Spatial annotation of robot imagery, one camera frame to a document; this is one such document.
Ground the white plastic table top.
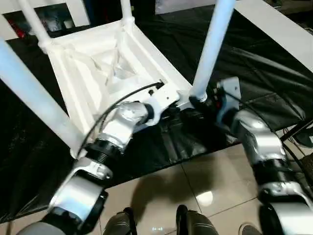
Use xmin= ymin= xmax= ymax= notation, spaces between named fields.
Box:
xmin=39 ymin=19 xmax=194 ymax=158

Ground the black work mat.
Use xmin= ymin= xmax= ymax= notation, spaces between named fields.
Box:
xmin=0 ymin=5 xmax=313 ymax=223

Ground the white flat board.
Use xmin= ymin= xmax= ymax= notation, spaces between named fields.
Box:
xmin=234 ymin=0 xmax=313 ymax=70

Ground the dark right robot foot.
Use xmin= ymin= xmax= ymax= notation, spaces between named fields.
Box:
xmin=176 ymin=206 xmax=219 ymax=235

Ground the grey shoe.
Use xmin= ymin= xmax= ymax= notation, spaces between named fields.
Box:
xmin=239 ymin=223 xmax=263 ymax=235

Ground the white cabinet with glass doors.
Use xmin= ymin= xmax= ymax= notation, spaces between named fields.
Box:
xmin=0 ymin=0 xmax=91 ymax=41

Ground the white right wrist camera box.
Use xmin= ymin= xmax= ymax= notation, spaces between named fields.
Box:
xmin=215 ymin=77 xmax=241 ymax=106

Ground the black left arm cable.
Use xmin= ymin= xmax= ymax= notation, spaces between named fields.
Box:
xmin=77 ymin=81 xmax=165 ymax=158

